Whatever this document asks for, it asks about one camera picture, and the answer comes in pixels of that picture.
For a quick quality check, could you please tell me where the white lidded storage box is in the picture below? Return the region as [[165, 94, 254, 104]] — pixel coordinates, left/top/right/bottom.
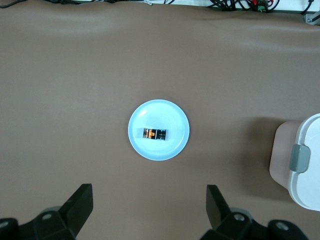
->
[[269, 113, 320, 211]]

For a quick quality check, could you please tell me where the metal post bracket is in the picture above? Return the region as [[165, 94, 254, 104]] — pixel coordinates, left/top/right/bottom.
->
[[303, 13, 320, 26]]

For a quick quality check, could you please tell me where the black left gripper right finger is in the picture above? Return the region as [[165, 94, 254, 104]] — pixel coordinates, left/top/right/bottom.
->
[[201, 185, 270, 240]]

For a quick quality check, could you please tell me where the wire bundle with green connector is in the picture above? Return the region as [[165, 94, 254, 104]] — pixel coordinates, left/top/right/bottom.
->
[[246, 0, 277, 13]]

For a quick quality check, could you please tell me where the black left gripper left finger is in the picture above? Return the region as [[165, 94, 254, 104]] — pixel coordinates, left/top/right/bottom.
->
[[24, 183, 94, 240]]

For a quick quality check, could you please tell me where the orange and black switch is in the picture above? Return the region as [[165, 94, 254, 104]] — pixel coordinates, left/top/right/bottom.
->
[[142, 127, 167, 142]]

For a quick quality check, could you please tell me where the light blue round plate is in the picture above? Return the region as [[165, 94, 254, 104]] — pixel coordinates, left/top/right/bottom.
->
[[127, 99, 191, 162]]

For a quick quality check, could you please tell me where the black cable loop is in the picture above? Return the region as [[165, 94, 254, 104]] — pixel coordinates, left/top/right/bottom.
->
[[208, 0, 242, 12]]

